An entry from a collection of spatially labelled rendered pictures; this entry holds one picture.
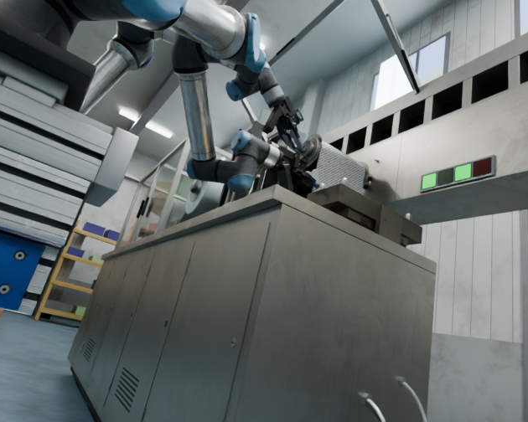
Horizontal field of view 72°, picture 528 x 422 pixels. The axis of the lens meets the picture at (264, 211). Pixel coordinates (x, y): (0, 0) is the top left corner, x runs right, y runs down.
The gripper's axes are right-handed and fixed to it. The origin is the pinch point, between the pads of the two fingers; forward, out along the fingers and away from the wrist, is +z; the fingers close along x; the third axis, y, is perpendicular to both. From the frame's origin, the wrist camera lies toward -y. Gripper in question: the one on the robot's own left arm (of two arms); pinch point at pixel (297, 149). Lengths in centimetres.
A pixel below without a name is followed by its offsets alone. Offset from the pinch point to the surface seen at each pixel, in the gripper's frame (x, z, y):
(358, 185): -8.3, 23.8, 12.0
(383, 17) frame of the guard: -21, -30, 57
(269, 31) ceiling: 272, -151, 306
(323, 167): -8.3, 10.1, 0.1
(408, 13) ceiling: 125, -68, 377
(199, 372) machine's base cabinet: -14, 35, -77
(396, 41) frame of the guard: -21, -19, 57
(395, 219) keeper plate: -30.0, 34.1, -4.1
